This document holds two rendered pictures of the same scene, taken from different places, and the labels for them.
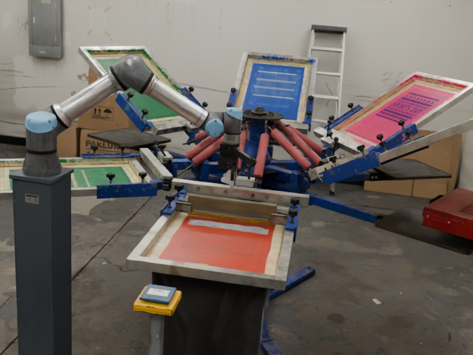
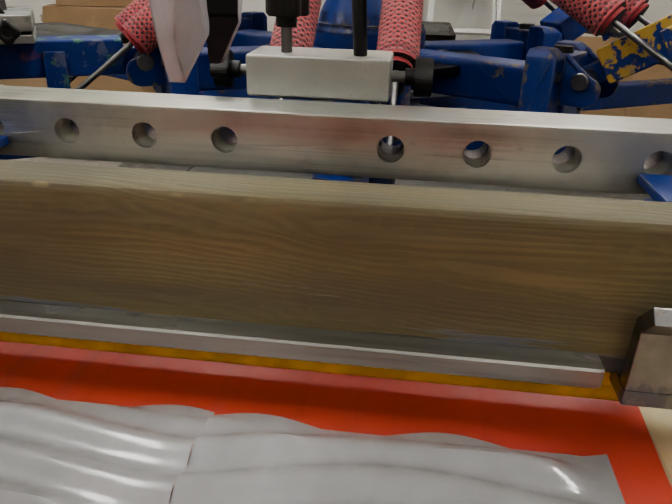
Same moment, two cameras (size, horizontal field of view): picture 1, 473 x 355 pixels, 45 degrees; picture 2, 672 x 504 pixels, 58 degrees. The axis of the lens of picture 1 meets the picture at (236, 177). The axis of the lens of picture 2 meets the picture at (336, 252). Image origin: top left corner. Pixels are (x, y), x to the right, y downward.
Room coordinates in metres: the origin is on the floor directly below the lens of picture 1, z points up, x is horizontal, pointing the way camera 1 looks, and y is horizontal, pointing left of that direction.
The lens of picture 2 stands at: (2.20, -0.04, 1.15)
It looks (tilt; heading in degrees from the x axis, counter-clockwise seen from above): 26 degrees down; 359
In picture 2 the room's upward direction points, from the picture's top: 1 degrees clockwise
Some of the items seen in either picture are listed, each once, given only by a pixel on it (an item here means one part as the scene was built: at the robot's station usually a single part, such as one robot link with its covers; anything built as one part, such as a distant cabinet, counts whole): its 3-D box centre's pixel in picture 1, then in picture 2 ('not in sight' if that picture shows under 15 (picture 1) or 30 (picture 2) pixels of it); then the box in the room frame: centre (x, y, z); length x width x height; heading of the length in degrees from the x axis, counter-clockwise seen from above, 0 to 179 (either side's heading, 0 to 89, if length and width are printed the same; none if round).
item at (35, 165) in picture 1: (41, 159); not in sight; (2.21, 0.78, 1.25); 0.15 x 0.15 x 0.10
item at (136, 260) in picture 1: (223, 234); not in sight; (2.26, 0.04, 0.97); 0.79 x 0.58 x 0.04; 173
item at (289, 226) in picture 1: (292, 222); not in sight; (2.46, -0.27, 0.98); 0.30 x 0.05 x 0.07; 173
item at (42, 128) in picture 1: (41, 130); not in sight; (2.22, 0.78, 1.37); 0.13 x 0.12 x 0.14; 9
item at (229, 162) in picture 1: (229, 156); not in sight; (2.47, 0.04, 1.26); 0.09 x 0.08 x 0.12; 84
